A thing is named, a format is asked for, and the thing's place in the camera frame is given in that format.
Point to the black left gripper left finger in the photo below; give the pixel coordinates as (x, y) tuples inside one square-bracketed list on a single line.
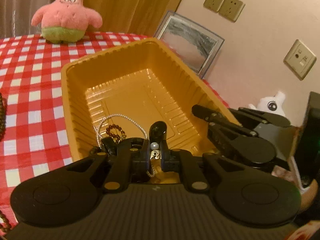
[(113, 173)]

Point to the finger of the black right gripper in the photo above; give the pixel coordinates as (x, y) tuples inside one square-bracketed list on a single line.
[(250, 118), (236, 142)]

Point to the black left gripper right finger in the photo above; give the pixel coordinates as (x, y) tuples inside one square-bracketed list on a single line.
[(201, 174)]

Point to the black hair clip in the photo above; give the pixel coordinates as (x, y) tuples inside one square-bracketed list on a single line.
[(158, 132)]

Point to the golden plastic tray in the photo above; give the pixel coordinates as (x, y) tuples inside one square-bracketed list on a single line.
[(133, 86)]

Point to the white plush toy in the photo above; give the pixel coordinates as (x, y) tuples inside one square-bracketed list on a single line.
[(271, 104)]

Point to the red white checkered tablecloth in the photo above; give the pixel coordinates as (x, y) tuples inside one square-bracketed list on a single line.
[(35, 138)]

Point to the framed sand art picture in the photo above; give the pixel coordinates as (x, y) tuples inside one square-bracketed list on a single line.
[(196, 45)]

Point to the golden brown curtain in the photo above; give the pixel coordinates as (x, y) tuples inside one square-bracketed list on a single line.
[(140, 17)]

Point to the pink starfish plush toy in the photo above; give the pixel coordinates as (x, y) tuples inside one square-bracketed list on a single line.
[(65, 20)]

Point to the grey sheer curtain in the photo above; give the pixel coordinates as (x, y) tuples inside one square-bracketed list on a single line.
[(16, 17)]

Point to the beige single wall socket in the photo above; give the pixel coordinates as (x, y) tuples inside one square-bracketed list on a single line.
[(300, 59)]

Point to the beige double wall socket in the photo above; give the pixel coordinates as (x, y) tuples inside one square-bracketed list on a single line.
[(229, 9)]

